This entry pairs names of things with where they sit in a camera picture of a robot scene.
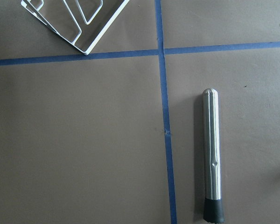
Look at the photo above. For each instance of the white wire cup rack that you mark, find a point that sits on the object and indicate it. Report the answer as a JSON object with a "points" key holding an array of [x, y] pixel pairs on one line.
{"points": [[81, 23]]}

